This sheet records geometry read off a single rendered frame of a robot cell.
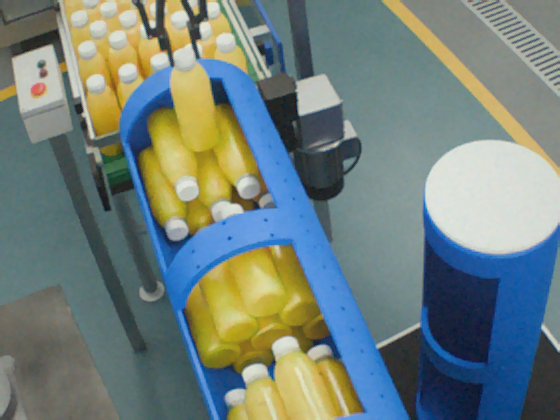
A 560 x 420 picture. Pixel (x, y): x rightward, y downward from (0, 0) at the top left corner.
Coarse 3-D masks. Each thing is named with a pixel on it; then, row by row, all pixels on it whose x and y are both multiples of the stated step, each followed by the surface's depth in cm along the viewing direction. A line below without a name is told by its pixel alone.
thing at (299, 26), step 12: (288, 0) 239; (300, 0) 237; (300, 12) 240; (300, 24) 243; (300, 36) 246; (300, 48) 249; (300, 60) 252; (312, 60) 254; (300, 72) 255; (312, 72) 257; (324, 204) 297; (324, 216) 301; (324, 228) 305
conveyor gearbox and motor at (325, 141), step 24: (312, 96) 229; (336, 96) 228; (312, 120) 228; (336, 120) 230; (312, 144) 234; (336, 144) 235; (360, 144) 248; (312, 168) 242; (336, 168) 244; (312, 192) 248; (336, 192) 249
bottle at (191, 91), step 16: (176, 80) 171; (192, 80) 171; (208, 80) 174; (176, 96) 173; (192, 96) 172; (208, 96) 174; (176, 112) 177; (192, 112) 175; (208, 112) 176; (192, 128) 177; (208, 128) 178; (192, 144) 180; (208, 144) 181
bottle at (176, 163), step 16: (160, 112) 189; (160, 128) 186; (176, 128) 186; (160, 144) 184; (176, 144) 183; (160, 160) 183; (176, 160) 181; (192, 160) 182; (176, 176) 180; (192, 176) 181
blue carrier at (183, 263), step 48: (144, 96) 183; (240, 96) 181; (144, 144) 196; (144, 192) 189; (288, 192) 167; (192, 240) 160; (240, 240) 156; (288, 240) 158; (192, 288) 159; (336, 288) 154; (336, 336) 145; (240, 384) 168; (384, 384) 143
